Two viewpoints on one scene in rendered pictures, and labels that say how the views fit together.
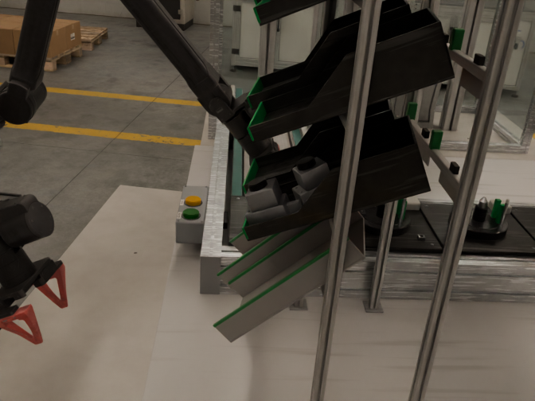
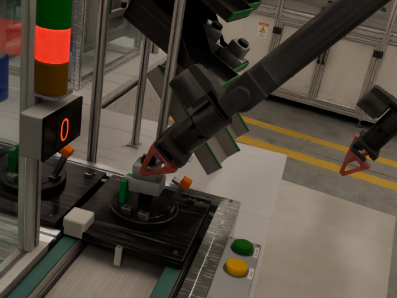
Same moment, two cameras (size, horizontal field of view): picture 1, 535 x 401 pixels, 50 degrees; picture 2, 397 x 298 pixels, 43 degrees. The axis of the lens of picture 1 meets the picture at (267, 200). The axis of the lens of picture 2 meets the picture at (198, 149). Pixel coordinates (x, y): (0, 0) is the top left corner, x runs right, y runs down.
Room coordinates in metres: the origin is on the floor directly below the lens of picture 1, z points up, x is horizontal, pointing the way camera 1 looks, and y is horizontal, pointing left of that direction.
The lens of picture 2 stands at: (2.08, 0.28, 1.53)
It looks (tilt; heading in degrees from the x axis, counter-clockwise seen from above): 24 degrees down; 194
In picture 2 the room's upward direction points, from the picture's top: 10 degrees clockwise
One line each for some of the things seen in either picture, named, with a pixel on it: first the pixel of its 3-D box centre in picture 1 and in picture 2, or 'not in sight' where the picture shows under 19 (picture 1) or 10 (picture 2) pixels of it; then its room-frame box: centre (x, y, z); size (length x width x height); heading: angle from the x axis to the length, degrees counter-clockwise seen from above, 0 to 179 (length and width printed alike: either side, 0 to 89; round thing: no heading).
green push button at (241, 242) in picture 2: (190, 215); (242, 248); (1.24, 0.19, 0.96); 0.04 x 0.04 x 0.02
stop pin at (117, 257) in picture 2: not in sight; (119, 255); (1.36, -0.02, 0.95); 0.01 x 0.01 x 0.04; 4
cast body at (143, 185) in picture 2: not in sight; (143, 172); (1.24, -0.04, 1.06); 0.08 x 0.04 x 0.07; 94
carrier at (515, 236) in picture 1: (481, 211); not in sight; (1.27, -0.53, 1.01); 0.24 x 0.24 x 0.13; 4
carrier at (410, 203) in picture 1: (384, 207); (32, 163); (1.26, -0.29, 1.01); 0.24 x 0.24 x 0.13; 4
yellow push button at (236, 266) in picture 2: (193, 202); (236, 268); (1.31, 0.19, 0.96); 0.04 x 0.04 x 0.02
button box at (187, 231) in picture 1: (193, 212); (233, 281); (1.31, 0.19, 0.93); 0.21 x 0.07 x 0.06; 4
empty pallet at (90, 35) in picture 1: (52, 36); not in sight; (7.42, 2.89, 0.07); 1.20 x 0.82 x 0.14; 92
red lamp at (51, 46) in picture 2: not in sight; (52, 42); (1.43, -0.13, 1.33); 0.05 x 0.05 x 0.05
